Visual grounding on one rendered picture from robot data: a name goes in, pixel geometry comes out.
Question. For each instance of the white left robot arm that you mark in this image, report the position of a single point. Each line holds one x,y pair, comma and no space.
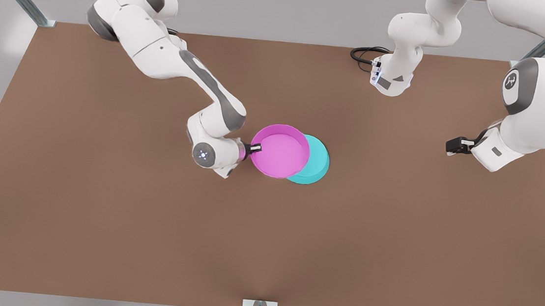
538,107

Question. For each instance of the blue plate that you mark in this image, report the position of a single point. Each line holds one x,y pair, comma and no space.
317,163

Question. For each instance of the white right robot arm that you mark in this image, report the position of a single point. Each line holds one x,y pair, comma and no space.
153,49

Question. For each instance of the pink plate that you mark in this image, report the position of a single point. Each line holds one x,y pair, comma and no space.
281,151

